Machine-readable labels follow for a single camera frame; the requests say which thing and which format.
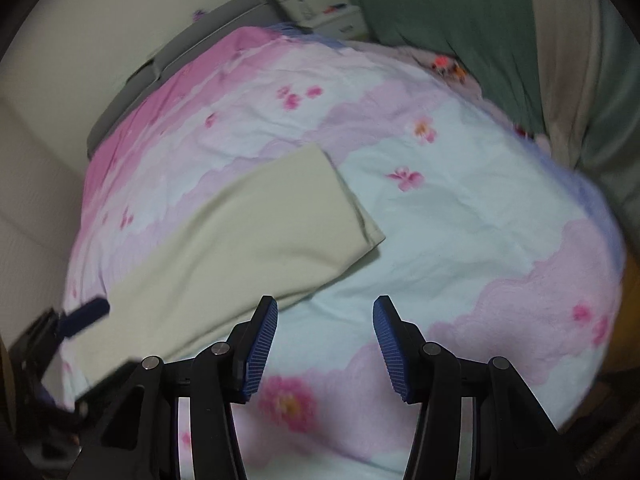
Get beige pants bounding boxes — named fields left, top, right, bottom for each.
left=63, top=145, right=385, bottom=385

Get pink floral bed cover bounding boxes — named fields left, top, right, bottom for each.
left=64, top=27, right=625, bottom=479

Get beige ribbed wardrobe door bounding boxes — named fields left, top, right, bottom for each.
left=1, top=103, right=81, bottom=344

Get white bedside cabinet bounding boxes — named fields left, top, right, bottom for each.
left=277, top=0, right=369, bottom=41

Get green curtain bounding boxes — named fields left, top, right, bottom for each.
left=352, top=0, right=639, bottom=202

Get beige curtain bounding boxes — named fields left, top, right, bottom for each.
left=532, top=0, right=602, bottom=168

